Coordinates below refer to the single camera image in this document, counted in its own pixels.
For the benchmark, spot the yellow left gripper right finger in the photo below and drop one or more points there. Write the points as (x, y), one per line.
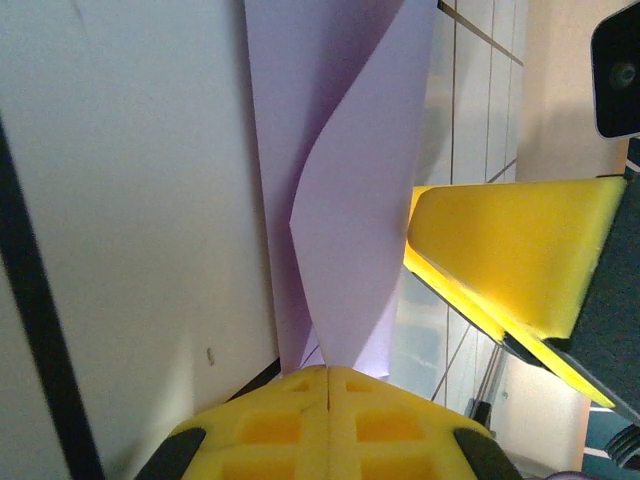
(400, 435)

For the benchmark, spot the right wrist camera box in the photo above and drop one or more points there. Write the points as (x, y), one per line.
(617, 75)

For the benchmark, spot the light purple paper sheet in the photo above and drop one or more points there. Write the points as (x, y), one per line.
(360, 200)

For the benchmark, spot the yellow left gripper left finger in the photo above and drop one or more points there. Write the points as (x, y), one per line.
(260, 435)

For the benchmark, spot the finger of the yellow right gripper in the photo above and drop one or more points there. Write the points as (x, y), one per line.
(510, 240)

